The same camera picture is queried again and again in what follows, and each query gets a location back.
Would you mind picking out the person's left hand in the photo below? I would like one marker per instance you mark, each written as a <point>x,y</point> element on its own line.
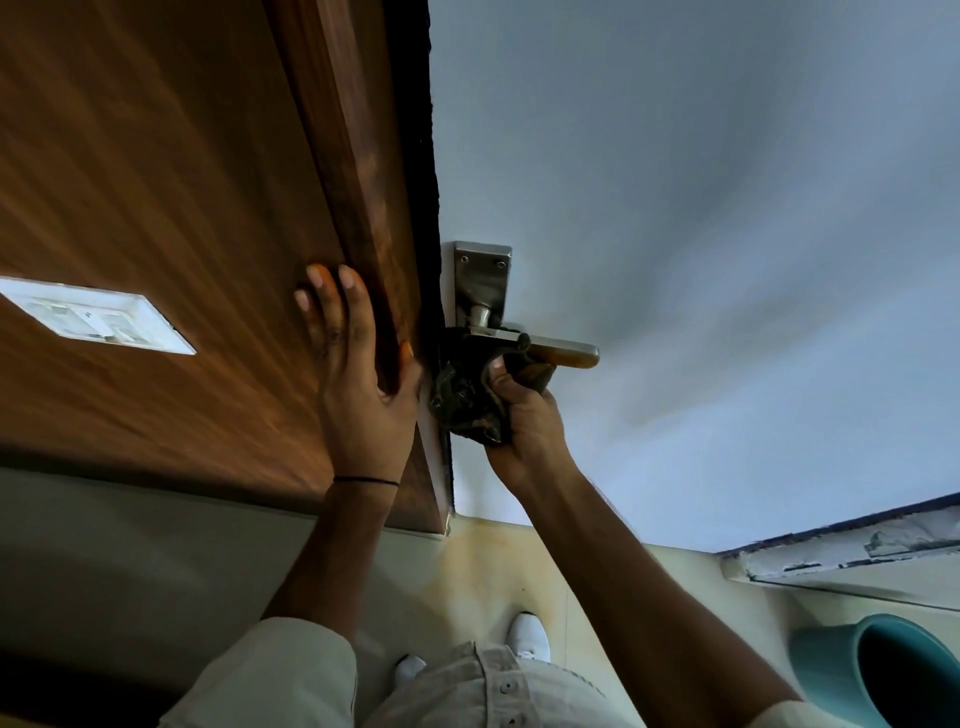
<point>360,420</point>

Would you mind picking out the person's right hand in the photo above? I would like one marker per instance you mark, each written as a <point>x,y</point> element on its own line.
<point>534,431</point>

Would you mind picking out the person's left thumb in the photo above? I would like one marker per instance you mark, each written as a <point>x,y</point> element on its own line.
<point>409,371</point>

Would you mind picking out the person's left middle finger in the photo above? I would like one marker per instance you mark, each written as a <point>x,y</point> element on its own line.
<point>326,300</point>

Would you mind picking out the person's right thumb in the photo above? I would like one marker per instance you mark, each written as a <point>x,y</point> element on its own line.
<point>504,381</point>

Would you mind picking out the dark cleaning cloth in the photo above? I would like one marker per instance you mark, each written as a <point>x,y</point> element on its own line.
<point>461,397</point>

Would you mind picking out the person's left forearm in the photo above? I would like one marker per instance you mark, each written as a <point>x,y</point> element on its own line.
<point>337,555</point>

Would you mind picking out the person's right forearm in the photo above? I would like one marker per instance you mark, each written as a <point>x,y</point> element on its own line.
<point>637,600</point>

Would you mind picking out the black wrist band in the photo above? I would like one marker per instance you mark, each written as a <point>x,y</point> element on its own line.
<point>367,480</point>

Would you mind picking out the white shoe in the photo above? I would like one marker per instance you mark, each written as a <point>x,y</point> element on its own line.
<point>529,637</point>
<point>409,669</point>

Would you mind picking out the white door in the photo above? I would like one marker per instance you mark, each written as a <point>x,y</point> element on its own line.
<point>712,225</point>

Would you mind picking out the beige buttoned shirt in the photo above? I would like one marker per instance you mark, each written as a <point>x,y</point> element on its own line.
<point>480,694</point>

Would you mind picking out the white chipped ledge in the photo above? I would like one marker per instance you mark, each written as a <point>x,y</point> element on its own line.
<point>847,551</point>

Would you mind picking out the teal plastic bucket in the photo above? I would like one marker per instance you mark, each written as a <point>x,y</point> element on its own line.
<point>877,675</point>

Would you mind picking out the brown wooden door frame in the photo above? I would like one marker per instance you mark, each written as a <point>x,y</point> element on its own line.
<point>360,165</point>

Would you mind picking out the white wall switch plate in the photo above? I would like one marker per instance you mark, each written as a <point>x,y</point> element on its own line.
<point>97,315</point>

